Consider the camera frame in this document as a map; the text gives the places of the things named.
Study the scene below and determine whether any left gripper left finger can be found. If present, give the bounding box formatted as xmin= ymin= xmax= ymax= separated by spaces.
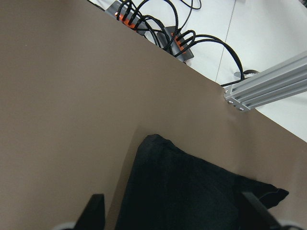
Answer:
xmin=73 ymin=194 xmax=105 ymax=230

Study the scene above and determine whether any orange black usb hub near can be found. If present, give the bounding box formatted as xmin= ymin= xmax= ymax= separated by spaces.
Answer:
xmin=105 ymin=0 xmax=149 ymax=36

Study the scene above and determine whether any orange black usb hub far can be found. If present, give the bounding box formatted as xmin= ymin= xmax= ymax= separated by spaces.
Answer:
xmin=157 ymin=26 xmax=194 ymax=62

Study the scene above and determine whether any orange black usb hub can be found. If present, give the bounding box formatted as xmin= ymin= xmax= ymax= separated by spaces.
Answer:
xmin=105 ymin=0 xmax=149 ymax=36
xmin=157 ymin=26 xmax=194 ymax=62

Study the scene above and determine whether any aluminium frame post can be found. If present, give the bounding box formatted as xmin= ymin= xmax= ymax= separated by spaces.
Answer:
xmin=224 ymin=51 xmax=307 ymax=112

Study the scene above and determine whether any black graphic t-shirt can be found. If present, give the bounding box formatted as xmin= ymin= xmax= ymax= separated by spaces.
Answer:
xmin=116 ymin=134 xmax=289 ymax=230

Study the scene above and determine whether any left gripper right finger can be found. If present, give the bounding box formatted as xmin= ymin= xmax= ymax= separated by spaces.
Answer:
xmin=241 ymin=192 xmax=281 ymax=230

